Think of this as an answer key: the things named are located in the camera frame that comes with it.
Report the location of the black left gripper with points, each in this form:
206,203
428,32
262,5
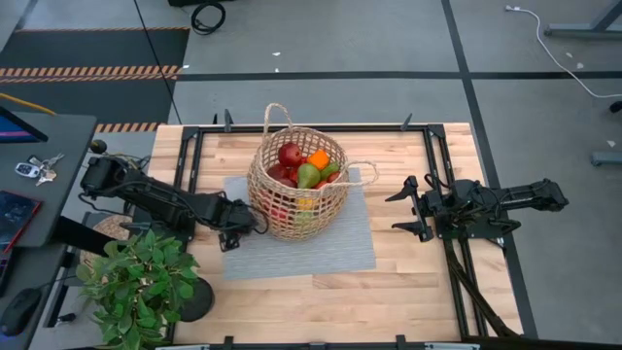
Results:
233,214

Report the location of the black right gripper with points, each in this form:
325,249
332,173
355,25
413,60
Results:
442,206

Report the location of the orange-red apple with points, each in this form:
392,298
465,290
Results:
279,214

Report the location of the woven wicker basket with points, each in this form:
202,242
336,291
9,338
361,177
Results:
291,228

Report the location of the small red round fruit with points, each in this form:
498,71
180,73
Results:
277,171

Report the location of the large crimson red fruit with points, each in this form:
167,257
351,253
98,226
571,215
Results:
321,185

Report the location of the pale green fruit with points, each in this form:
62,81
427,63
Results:
308,176

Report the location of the orange fruit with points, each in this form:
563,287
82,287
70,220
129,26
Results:
318,159

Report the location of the dark red pomegranate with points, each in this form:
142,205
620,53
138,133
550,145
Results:
290,154

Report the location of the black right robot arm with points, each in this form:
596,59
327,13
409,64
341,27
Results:
525,197

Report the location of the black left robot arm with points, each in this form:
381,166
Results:
146,194

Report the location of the black plant pot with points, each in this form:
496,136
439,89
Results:
199,304

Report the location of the grey woven placemat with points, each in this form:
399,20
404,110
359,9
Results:
301,262

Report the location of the green leafy plant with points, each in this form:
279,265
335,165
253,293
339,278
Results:
136,287

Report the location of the round woven coaster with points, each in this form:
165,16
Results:
114,226

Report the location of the silver aluminium extrusion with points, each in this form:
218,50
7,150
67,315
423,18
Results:
180,347
452,346

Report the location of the black round puck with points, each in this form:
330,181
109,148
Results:
98,146

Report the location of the grey office desk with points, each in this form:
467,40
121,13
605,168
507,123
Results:
58,146

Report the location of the thin black pole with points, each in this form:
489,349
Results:
155,58

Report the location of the silver key bunch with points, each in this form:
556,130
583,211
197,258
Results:
44,170

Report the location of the grey table leg base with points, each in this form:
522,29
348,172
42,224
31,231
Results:
607,159
573,31

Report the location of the dark tablet red case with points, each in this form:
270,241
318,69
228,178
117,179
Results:
14,216

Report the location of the black car key fob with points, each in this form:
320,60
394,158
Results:
24,169

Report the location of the black computer mouse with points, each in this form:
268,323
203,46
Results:
20,311

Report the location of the black caster wheel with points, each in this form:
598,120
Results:
617,106

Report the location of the black hazard-striped floor mat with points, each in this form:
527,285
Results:
97,48

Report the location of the dark computer monitor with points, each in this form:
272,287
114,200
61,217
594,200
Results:
14,132

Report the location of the black aluminium table frame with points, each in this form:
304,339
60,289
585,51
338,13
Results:
204,129

